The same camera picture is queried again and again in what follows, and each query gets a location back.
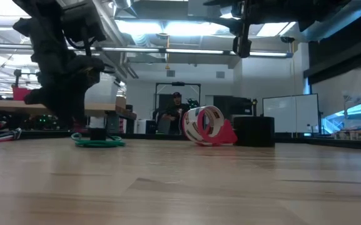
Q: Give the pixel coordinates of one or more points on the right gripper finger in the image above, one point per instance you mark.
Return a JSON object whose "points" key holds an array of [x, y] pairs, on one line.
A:
{"points": [[242, 47]]}

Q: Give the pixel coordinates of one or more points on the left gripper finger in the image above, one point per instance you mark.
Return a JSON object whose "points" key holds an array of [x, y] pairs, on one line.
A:
{"points": [[72, 115], [44, 97]]}

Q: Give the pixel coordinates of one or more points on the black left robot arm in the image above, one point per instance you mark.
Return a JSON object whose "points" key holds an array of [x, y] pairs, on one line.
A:
{"points": [[48, 37]]}

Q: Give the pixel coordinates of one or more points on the black computers with green lights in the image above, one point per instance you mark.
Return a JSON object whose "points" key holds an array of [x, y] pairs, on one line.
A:
{"points": [[44, 122]]}

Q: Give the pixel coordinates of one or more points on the red plastic bin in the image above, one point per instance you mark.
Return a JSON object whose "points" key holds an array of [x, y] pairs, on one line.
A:
{"points": [[19, 93]]}

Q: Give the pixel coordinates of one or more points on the wood top metal workbench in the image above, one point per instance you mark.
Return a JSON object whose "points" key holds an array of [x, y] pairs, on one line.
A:
{"points": [[102, 109]]}

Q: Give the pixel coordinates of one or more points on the clear plastic storage bin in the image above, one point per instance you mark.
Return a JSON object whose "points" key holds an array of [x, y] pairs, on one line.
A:
{"points": [[105, 92]]}

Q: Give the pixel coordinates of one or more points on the long ceiling light bar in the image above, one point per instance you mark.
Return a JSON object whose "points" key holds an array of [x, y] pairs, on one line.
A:
{"points": [[192, 51]]}

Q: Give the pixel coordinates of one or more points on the cardboard box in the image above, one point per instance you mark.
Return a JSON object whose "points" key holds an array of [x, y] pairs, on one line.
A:
{"points": [[120, 102]]}

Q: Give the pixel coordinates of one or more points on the black cabinet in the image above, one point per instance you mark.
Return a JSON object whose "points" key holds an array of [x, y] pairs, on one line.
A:
{"points": [[236, 106]]}

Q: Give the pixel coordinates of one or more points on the white and black box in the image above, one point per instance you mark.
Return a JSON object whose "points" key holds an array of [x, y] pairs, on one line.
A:
{"points": [[141, 126]]}

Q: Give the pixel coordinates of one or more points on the white whiteboard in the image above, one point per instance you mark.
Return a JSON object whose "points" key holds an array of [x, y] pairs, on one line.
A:
{"points": [[289, 112]]}

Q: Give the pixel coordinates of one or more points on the person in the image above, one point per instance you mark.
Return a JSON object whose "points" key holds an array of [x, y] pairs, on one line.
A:
{"points": [[175, 111]]}

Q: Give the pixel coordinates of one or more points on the red tape dispenser white tape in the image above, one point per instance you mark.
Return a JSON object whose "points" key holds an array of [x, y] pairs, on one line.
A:
{"points": [[199, 131]]}

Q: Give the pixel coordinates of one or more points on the black gantry frame with camera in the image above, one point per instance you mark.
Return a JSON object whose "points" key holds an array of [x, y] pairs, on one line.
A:
{"points": [[17, 76], [178, 83]]}

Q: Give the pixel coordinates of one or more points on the black dome ceiling camera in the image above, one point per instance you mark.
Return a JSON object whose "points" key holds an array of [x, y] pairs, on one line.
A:
{"points": [[287, 39]]}

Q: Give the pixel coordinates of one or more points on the grey wall vent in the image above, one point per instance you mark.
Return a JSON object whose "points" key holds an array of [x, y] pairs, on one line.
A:
{"points": [[220, 74], [170, 73]]}

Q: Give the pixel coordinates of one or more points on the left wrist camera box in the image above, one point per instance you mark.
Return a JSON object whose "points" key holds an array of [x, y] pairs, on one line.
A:
{"points": [[83, 22]]}

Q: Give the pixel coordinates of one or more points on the black aluminium table frame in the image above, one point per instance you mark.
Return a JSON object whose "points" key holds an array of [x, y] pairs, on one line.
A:
{"points": [[155, 136]]}

